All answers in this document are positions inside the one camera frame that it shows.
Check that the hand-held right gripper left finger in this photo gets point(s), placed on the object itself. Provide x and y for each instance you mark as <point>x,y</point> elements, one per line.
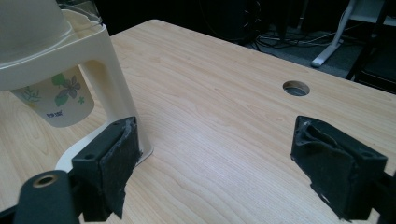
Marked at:
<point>106,168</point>

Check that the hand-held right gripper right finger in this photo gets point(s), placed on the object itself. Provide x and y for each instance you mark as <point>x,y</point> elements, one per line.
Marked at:
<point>336,174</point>

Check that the floral paper cup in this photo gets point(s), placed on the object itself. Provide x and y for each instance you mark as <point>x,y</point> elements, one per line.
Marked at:
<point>59,99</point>

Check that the cream plastic cup dispenser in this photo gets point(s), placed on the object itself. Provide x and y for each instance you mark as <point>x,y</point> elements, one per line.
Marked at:
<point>49,46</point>

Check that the white desk leg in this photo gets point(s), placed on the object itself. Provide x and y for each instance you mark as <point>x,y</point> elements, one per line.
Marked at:
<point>333,40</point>

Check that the dark computer tower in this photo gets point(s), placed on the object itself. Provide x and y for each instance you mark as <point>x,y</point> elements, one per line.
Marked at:
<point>236,18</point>

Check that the black stand frame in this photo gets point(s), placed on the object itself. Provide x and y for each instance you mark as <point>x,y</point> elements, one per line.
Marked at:
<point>372,46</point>

